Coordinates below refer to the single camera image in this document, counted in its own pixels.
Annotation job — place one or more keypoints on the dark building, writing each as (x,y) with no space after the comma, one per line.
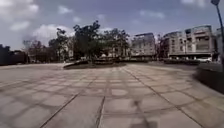
(11,56)

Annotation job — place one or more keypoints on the dark trimmed hedge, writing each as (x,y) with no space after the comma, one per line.
(180,61)

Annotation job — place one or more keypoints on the raised planter bed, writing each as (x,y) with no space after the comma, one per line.
(93,64)

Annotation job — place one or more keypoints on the wide building with balconies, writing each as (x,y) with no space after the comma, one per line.
(195,41)

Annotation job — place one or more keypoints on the group of trees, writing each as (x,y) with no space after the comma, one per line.
(86,41)

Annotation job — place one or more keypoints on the grey stone slab plaza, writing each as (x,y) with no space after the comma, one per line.
(100,90)

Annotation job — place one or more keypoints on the tall street lamp pole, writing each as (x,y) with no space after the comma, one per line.
(220,30)

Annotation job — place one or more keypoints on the grey multi-storey building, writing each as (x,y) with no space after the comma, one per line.
(143,45)

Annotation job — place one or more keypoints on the white vehicle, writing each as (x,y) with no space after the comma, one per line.
(204,60)

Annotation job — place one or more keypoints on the dark low wall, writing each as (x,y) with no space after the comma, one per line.
(211,78)

